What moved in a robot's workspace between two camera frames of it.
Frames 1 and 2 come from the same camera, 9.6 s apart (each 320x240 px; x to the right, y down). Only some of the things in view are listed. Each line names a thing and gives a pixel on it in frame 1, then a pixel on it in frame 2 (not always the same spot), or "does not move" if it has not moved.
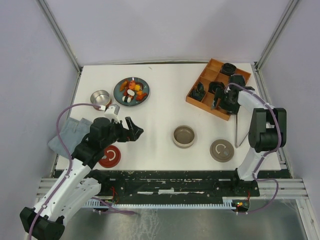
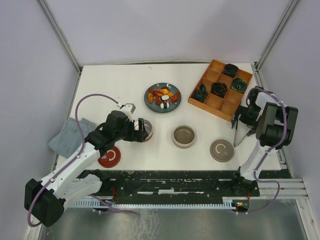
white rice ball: [130, 92] -> [165, 97]
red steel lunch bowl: [101, 97] -> [148, 127]
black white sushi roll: [126, 99] -> [164, 105]
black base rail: [174, 185] does not move
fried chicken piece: [139, 97] -> [175, 98]
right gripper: [233, 109] -> [240, 110]
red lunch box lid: [113, 157] does not move
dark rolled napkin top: [228, 69] does not move
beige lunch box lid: [221, 150] does not move
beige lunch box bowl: [183, 136] does not move
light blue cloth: [72, 134] does not move
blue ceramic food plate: [118, 94] -> [163, 97]
